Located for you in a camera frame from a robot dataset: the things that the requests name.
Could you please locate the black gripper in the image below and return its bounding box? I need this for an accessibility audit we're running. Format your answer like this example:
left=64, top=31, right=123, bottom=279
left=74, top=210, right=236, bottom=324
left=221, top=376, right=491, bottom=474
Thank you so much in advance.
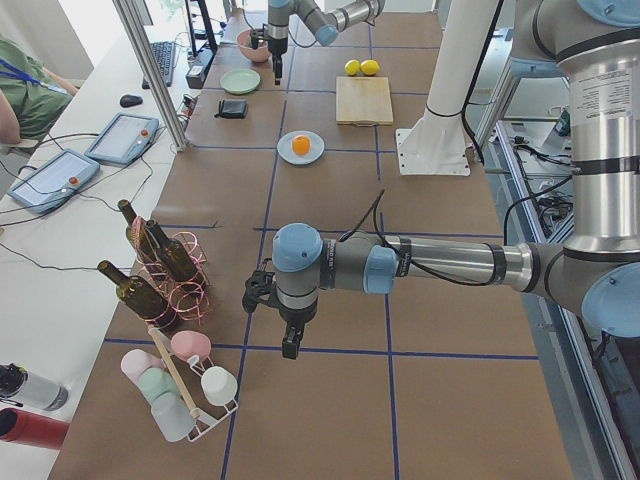
left=267, top=36, right=288, bottom=85
left=276, top=294, right=318, bottom=359

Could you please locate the light blue plate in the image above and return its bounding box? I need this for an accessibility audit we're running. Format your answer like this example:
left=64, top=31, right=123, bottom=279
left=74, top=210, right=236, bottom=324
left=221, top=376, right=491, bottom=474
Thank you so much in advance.
left=277, top=130, right=325, bottom=166

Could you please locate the orange mandarin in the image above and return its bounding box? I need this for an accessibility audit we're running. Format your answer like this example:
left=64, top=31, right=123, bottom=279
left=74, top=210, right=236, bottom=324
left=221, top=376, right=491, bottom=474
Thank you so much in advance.
left=291, top=134, right=311, bottom=156

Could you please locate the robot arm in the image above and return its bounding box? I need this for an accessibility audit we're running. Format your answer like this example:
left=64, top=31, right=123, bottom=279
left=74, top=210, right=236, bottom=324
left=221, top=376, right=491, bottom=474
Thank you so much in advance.
left=263, top=1, right=639, bottom=359
left=265, top=0, right=385, bottom=85

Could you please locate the green plate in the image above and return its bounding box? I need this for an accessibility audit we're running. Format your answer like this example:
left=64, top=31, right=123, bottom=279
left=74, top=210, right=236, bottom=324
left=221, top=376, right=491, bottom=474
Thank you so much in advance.
left=219, top=69, right=261, bottom=95

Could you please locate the pink bowl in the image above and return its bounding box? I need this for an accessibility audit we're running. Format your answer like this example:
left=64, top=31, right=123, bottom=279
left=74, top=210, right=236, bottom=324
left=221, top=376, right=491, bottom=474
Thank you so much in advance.
left=236, top=29, right=272, bottom=64

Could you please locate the lemon near board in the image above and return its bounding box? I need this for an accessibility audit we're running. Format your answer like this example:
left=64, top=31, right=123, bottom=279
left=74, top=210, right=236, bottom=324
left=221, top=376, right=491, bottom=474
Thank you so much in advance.
left=344, top=59, right=361, bottom=77

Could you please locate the white cup right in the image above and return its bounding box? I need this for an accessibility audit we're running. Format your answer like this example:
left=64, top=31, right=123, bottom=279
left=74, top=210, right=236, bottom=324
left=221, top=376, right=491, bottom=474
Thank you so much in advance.
left=201, top=366, right=238, bottom=406

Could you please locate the bamboo cutting board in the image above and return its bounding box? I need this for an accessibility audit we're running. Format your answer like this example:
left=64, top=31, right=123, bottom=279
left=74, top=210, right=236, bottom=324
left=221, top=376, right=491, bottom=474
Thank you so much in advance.
left=336, top=76, right=394, bottom=126

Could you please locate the lemon far one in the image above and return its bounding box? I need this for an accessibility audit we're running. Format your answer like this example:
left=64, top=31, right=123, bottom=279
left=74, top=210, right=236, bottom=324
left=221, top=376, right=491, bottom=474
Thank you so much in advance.
left=360, top=59, right=380, bottom=76

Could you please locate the pink cup top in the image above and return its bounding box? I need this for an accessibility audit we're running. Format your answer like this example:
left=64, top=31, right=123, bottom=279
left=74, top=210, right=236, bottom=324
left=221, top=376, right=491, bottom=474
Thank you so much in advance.
left=170, top=330, right=212, bottom=361

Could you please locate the black keyboard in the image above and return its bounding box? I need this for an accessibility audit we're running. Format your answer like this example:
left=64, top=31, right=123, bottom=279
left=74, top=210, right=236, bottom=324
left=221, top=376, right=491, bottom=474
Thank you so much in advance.
left=150, top=41, right=177, bottom=87

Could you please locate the dark wine bottle middle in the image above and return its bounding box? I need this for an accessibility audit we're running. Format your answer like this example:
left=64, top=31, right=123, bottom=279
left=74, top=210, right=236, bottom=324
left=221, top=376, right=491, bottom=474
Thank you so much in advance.
left=145, top=219, right=205, bottom=286

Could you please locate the dark wine bottle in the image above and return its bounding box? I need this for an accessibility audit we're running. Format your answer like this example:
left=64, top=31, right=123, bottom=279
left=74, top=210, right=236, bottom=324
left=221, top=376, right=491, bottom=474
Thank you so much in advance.
left=145, top=219, right=205, bottom=286
left=97, top=260, right=176, bottom=328
left=117, top=199, right=156, bottom=263

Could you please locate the grey cup bottom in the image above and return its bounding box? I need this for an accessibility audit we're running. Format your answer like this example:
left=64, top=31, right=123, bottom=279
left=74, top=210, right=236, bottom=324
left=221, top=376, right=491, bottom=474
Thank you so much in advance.
left=151, top=392, right=196, bottom=442

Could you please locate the mint green cup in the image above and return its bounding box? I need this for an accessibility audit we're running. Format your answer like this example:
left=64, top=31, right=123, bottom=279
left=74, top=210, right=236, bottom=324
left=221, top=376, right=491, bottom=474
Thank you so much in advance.
left=136, top=367, right=179, bottom=404

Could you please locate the black computer mouse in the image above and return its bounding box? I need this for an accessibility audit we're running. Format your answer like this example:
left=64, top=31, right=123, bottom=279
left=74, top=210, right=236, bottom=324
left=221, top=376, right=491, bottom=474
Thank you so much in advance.
left=119, top=94, right=143, bottom=108

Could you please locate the light pink cup left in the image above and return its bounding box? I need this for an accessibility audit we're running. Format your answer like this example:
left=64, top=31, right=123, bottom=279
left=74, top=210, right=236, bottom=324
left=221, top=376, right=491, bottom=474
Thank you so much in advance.
left=120, top=349, right=165, bottom=385

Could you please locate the dark wine bottle front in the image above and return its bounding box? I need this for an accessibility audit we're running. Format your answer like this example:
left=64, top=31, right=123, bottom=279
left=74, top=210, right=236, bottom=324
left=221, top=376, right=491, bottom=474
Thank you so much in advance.
left=97, top=260, right=176, bottom=328

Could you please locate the teach pendant far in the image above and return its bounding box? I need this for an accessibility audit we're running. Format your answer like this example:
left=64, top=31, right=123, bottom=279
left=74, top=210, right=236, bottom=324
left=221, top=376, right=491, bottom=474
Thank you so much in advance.
left=85, top=112, right=160, bottom=166

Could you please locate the teach pendant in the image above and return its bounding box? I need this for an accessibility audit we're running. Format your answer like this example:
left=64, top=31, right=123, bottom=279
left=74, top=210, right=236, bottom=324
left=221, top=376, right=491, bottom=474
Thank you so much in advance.
left=85, top=112, right=160, bottom=166
left=8, top=149, right=100, bottom=213

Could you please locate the dark wine bottle back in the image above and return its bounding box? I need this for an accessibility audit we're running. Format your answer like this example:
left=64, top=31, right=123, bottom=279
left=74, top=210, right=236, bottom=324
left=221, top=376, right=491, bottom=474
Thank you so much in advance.
left=117, top=199, right=156, bottom=263

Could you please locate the seated person green shirt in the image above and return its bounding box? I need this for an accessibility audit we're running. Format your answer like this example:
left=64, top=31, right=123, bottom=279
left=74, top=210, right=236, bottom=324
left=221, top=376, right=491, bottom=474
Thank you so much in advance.
left=1, top=38, right=79, bottom=144

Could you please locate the teach pendant near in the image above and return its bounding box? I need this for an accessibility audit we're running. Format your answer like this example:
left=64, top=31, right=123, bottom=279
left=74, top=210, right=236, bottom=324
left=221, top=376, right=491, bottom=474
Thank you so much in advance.
left=8, top=149, right=100, bottom=213

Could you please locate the silver water bottle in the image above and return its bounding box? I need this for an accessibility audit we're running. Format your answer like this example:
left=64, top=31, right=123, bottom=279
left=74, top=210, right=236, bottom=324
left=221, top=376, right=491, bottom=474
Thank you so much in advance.
left=1, top=363, right=68, bottom=411

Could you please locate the red cylinder bottle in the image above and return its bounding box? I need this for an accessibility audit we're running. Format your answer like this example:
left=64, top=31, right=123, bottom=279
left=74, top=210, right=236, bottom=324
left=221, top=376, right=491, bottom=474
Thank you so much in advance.
left=1, top=408, right=70, bottom=450

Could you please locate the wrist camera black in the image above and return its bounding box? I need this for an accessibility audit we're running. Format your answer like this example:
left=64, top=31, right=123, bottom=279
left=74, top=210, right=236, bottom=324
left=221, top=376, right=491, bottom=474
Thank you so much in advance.
left=242, top=270, right=278, bottom=314
left=248, top=28, right=267, bottom=50

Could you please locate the copper wire bottle rack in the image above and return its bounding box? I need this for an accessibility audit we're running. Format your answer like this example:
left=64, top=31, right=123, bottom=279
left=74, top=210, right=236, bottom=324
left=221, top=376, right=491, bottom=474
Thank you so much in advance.
left=136, top=217, right=212, bottom=326

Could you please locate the aluminium frame post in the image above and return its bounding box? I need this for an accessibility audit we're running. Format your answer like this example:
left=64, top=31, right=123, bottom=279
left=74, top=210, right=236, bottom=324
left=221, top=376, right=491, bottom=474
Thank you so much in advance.
left=112, top=0, right=188, bottom=152

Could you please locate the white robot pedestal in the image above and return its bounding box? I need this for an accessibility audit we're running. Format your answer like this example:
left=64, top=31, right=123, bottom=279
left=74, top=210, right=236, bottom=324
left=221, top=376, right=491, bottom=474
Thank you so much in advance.
left=396, top=0, right=502, bottom=176

